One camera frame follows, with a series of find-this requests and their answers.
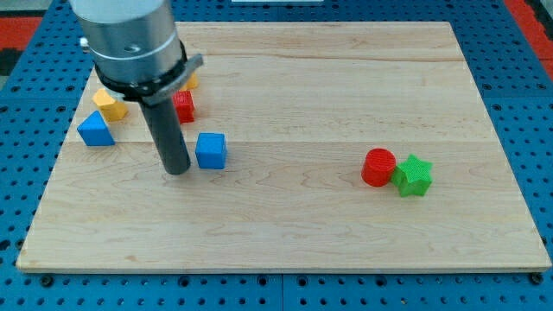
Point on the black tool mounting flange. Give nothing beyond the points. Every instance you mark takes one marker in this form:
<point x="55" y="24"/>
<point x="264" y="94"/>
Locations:
<point x="154" y="90"/>

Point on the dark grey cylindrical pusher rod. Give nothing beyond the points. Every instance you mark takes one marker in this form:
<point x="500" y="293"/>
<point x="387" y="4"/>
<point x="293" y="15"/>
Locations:
<point x="165" y="129"/>

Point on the blue cube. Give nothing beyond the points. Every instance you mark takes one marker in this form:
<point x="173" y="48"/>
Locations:
<point x="211" y="150"/>

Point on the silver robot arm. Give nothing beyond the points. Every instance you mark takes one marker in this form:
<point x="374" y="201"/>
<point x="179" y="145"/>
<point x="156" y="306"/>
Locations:
<point x="139" y="56"/>

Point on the yellow block behind arm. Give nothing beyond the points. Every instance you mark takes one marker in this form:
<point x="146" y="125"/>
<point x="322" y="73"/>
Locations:
<point x="191" y="84"/>

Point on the green star block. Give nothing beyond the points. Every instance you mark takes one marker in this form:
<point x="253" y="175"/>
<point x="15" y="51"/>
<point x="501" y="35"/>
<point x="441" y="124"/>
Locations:
<point x="413" y="176"/>

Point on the yellow pentagon block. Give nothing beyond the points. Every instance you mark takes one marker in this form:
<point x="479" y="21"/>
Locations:
<point x="111" y="109"/>

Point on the blue triangular block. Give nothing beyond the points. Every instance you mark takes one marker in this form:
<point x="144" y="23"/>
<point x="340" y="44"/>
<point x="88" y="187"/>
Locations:
<point x="95" y="132"/>

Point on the wooden board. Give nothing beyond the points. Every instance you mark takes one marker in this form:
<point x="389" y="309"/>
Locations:
<point x="300" y="104"/>

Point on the red cylinder block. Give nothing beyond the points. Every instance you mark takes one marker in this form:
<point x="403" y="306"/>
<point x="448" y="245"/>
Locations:
<point x="378" y="167"/>

